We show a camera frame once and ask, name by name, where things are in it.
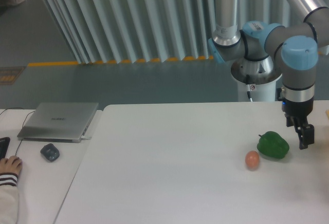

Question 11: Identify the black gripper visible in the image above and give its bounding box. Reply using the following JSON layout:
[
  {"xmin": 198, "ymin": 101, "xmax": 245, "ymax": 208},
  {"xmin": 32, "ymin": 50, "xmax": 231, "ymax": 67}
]
[{"xmin": 282, "ymin": 98, "xmax": 315, "ymax": 150}]

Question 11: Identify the green bell pepper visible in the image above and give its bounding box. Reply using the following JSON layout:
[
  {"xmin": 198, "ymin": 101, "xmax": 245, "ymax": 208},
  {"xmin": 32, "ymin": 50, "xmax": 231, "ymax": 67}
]
[{"xmin": 257, "ymin": 131, "xmax": 290, "ymax": 159}]

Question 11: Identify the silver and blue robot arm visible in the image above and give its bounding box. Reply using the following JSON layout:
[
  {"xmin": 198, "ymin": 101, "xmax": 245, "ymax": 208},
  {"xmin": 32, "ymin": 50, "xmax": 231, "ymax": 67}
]
[{"xmin": 208, "ymin": 0, "xmax": 328, "ymax": 150}]

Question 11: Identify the person's hand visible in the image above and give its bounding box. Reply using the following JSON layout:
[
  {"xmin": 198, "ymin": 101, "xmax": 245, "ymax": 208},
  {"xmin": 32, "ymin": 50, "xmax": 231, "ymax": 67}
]
[{"xmin": 0, "ymin": 156, "xmax": 23, "ymax": 177}]

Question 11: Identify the wooden board edge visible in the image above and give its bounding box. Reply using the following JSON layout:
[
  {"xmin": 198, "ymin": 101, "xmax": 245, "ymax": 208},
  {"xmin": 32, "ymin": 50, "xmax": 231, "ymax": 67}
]
[{"xmin": 325, "ymin": 109, "xmax": 329, "ymax": 119}]

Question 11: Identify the brown egg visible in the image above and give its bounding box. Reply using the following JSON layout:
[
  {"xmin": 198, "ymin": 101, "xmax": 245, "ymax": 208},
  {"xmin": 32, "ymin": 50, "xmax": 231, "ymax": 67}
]
[{"xmin": 245, "ymin": 151, "xmax": 260, "ymax": 170}]

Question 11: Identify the white corrugated partition screen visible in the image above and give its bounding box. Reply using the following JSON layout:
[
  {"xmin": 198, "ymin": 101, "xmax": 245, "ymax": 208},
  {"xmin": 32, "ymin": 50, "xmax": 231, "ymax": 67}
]
[{"xmin": 44, "ymin": 0, "xmax": 328, "ymax": 63}]

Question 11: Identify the silver closed laptop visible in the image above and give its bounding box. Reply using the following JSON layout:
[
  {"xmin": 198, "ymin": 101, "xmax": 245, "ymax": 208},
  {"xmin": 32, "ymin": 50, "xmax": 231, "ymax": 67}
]
[{"xmin": 17, "ymin": 102, "xmax": 98, "ymax": 142}]

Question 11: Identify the dark grey computer mouse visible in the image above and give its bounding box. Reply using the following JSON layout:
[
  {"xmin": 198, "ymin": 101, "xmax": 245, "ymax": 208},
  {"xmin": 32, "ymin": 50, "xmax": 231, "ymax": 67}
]
[{"xmin": 40, "ymin": 143, "xmax": 60, "ymax": 162}]

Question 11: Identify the black keyboard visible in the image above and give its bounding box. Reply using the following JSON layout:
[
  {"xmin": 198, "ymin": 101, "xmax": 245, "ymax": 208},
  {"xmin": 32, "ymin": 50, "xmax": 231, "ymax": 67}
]
[{"xmin": 0, "ymin": 137, "xmax": 10, "ymax": 159}]

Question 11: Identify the white sleeve striped cuff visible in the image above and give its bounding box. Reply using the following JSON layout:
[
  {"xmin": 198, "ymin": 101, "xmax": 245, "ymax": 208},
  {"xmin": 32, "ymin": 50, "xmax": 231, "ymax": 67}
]
[{"xmin": 1, "ymin": 173, "xmax": 19, "ymax": 223}]

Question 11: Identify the robot base cable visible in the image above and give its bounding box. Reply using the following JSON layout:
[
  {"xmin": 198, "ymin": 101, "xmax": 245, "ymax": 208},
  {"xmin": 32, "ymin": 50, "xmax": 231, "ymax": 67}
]
[{"xmin": 245, "ymin": 73, "xmax": 254, "ymax": 103}]

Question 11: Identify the black cable on desk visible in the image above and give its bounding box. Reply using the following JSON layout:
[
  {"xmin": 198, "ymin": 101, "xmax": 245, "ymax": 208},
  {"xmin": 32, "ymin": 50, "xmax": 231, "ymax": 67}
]
[{"xmin": 0, "ymin": 107, "xmax": 35, "ymax": 158}]

